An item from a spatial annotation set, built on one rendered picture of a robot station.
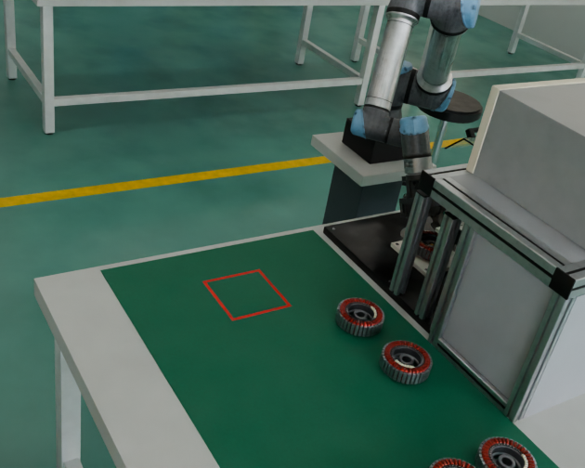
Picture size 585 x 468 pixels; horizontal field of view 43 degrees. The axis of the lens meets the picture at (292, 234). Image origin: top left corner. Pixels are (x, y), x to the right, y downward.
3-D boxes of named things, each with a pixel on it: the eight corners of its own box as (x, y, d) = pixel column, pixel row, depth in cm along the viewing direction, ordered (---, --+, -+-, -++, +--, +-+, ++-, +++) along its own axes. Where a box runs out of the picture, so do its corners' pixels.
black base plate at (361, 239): (322, 232, 207) (324, 226, 205) (485, 201, 239) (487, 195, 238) (430, 335, 174) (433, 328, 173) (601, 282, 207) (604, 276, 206)
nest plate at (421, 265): (390, 246, 202) (391, 242, 201) (431, 237, 210) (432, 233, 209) (424, 277, 192) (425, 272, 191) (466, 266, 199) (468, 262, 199)
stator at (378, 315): (339, 337, 168) (342, 324, 166) (331, 306, 177) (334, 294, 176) (386, 339, 170) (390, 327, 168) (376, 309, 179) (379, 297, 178)
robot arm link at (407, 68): (371, 89, 256) (380, 51, 249) (409, 98, 254) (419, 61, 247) (366, 100, 246) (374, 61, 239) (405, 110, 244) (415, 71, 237)
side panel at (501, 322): (426, 340, 173) (464, 224, 156) (436, 337, 174) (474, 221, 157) (512, 422, 154) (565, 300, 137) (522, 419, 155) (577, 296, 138)
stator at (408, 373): (385, 344, 168) (389, 331, 167) (433, 362, 166) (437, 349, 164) (372, 374, 159) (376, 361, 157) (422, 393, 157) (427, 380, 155)
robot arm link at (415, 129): (427, 114, 200) (428, 114, 192) (432, 155, 202) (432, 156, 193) (398, 118, 202) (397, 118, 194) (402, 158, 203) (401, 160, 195)
